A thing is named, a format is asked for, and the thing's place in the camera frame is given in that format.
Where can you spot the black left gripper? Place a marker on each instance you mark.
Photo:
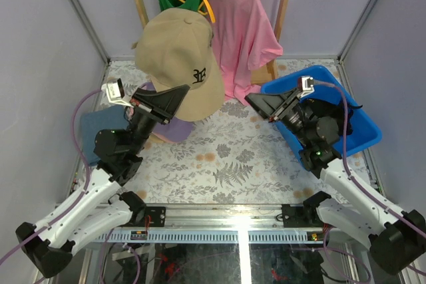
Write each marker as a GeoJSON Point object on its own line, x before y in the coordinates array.
{"type": "Point", "coordinates": [150, 111]}

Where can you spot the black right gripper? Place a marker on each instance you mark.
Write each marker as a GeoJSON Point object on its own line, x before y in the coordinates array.
{"type": "Point", "coordinates": [275, 107]}

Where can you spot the purple cap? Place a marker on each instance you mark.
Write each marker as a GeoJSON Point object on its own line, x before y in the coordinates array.
{"type": "Point", "coordinates": [175, 131]}

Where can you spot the beige sport cap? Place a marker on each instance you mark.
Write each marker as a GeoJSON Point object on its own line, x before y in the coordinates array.
{"type": "Point", "coordinates": [176, 49]}

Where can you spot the pink cap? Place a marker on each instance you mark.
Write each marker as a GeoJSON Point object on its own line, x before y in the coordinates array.
{"type": "Point", "coordinates": [156, 138]}

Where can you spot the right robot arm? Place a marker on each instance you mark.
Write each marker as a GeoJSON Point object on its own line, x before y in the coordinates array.
{"type": "Point", "coordinates": [394, 237]}

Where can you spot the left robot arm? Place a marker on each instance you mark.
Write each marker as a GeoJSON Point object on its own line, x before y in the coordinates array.
{"type": "Point", "coordinates": [53, 241]}

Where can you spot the wooden clothes rack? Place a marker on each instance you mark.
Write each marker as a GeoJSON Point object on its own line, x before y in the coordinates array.
{"type": "Point", "coordinates": [260, 76]}

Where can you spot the black sport cap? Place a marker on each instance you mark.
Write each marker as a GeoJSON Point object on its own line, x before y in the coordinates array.
{"type": "Point", "coordinates": [329, 107]}

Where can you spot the folded blue cloth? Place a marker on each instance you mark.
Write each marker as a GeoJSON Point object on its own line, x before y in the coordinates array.
{"type": "Point", "coordinates": [93, 122]}

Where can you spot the pink t-shirt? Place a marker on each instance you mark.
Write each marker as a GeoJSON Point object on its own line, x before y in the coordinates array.
{"type": "Point", "coordinates": [243, 41]}

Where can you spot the blue plastic bin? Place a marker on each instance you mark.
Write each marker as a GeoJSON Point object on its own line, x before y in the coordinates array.
{"type": "Point", "coordinates": [365, 132]}

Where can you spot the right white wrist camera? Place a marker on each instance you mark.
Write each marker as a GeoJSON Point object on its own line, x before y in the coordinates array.
{"type": "Point", "coordinates": [305, 86]}

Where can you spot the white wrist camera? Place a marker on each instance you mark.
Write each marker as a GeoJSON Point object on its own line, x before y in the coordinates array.
{"type": "Point", "coordinates": [115, 93]}
{"type": "Point", "coordinates": [305, 86]}

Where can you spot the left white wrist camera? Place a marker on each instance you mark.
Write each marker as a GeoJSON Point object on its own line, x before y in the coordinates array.
{"type": "Point", "coordinates": [115, 93]}

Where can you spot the aluminium mounting rail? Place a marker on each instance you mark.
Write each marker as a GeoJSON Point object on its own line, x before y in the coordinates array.
{"type": "Point", "coordinates": [221, 223]}

